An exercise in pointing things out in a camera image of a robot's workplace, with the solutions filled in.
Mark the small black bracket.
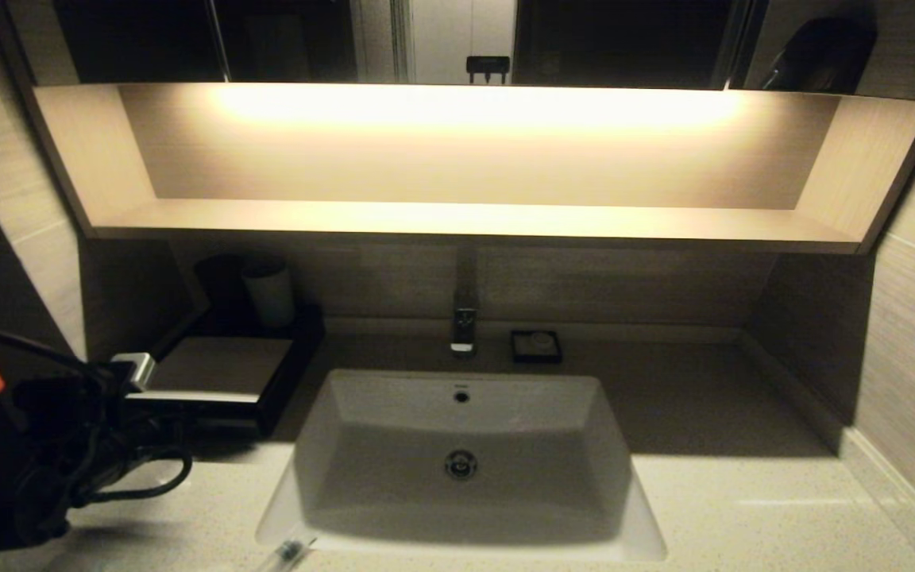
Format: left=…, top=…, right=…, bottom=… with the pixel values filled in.
left=466, top=56, right=511, bottom=85

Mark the clear toothbrush packet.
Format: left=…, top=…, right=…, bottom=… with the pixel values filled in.
left=255, top=536, right=319, bottom=572

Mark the black looped cable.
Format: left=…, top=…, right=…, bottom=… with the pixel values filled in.
left=68, top=445, right=194, bottom=509

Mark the chrome faucet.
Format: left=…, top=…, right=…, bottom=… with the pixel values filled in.
left=450, top=246, right=481, bottom=355

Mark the mirror cabinet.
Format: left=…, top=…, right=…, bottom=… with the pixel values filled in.
left=0, top=0, right=915, bottom=101

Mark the chrome sink drain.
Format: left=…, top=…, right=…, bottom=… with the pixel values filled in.
left=445, top=450, right=479, bottom=481

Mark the black soap dish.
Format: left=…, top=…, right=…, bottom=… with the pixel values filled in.
left=510, top=330, right=563, bottom=365

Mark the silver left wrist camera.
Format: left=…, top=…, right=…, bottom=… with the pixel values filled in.
left=112, top=352, right=157, bottom=392

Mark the black cup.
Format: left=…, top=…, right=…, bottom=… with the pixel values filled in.
left=194, top=254, right=252, bottom=319

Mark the white cup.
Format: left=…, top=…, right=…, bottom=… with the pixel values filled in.
left=241, top=261, right=297, bottom=330

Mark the wooden wall niche shelf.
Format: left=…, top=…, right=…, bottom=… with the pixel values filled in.
left=33, top=82, right=915, bottom=255

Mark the white ceramic sink basin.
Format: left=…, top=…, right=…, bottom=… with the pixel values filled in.
left=257, top=369, right=667, bottom=562

